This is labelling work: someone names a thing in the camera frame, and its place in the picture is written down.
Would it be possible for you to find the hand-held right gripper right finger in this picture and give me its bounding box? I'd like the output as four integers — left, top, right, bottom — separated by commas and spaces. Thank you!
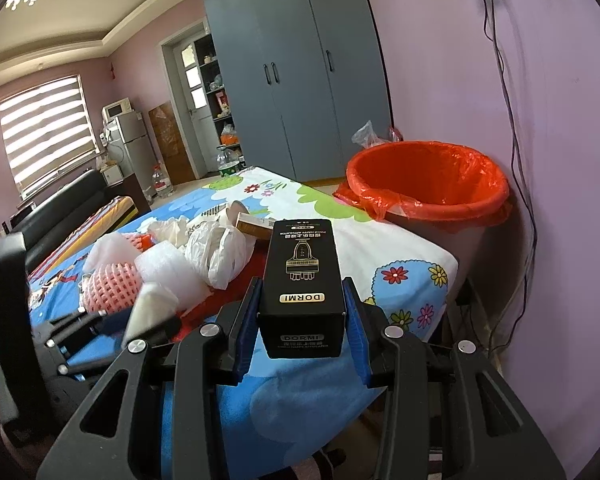
342, 277, 566, 480

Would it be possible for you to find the cartoon printed blanket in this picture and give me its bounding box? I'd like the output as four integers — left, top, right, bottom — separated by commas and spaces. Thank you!
0, 165, 459, 480

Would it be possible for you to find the grey blue wardrobe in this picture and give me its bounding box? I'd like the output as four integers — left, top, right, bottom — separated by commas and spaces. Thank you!
203, 0, 392, 186

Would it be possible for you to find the small white box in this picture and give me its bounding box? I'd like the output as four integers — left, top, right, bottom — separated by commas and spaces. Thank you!
100, 162, 126, 187

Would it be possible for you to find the dark open shelf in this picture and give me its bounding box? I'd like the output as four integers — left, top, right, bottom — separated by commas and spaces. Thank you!
197, 34, 244, 162

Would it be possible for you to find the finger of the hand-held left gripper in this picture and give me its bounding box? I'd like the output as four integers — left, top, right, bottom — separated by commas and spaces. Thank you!
50, 337, 133, 387
32, 307, 131, 348

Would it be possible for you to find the red capped water bottle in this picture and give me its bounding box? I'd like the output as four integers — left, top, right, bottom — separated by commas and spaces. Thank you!
151, 162, 174, 197

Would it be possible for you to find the black cable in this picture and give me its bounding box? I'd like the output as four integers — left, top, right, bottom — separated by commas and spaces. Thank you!
472, 0, 538, 321
482, 0, 518, 161

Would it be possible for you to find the clear plastic bag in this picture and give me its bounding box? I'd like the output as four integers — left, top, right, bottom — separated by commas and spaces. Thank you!
350, 120, 382, 149

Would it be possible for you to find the trash bin with red liner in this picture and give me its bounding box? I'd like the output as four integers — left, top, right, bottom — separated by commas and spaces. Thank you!
332, 140, 511, 273

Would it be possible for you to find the silver fridge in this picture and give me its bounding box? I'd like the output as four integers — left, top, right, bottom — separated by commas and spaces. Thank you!
105, 110, 157, 196

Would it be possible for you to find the bubble wrap sheet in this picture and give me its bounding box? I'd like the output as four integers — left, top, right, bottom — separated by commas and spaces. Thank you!
134, 251, 212, 307

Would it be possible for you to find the crumpled white plastic wrap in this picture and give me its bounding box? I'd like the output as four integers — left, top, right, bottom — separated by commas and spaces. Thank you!
147, 216, 192, 249

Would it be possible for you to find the white plastic bag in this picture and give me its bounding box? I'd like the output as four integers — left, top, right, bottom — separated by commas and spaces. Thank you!
185, 220, 249, 291

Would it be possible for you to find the brown cardboard box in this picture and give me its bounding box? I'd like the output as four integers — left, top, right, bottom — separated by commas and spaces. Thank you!
234, 212, 277, 241

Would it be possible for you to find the striped sofa cushion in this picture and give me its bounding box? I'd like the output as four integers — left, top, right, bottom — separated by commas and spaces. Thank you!
26, 195, 134, 272

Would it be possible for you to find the brown board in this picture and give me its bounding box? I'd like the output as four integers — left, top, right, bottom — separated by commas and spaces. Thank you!
147, 101, 194, 187

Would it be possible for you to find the white microwave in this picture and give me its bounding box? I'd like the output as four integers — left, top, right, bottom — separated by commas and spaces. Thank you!
101, 98, 133, 122

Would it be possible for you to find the grey framed door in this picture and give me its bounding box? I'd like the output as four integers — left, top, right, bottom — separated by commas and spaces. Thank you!
160, 19, 222, 179

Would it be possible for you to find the small pink foam net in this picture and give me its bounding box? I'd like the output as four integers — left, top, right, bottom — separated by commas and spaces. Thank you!
125, 232, 157, 254

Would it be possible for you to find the pink foam fruit net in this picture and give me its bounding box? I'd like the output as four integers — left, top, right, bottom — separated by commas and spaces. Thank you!
79, 260, 144, 314

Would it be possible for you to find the green label water bottle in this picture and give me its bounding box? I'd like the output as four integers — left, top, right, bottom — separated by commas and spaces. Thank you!
216, 144, 239, 179

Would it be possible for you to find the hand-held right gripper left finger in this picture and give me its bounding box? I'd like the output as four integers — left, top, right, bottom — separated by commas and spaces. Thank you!
36, 276, 263, 480

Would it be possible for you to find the paper roll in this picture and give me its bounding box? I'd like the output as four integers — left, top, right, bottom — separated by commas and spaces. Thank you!
223, 201, 251, 227

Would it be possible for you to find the black carton box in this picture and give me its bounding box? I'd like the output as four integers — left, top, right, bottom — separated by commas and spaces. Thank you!
257, 218, 346, 360

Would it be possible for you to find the striped window blind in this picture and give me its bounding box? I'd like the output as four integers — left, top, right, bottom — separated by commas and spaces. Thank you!
0, 75, 97, 197

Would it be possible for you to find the black sofa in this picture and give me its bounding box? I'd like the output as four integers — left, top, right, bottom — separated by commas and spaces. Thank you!
0, 168, 152, 273

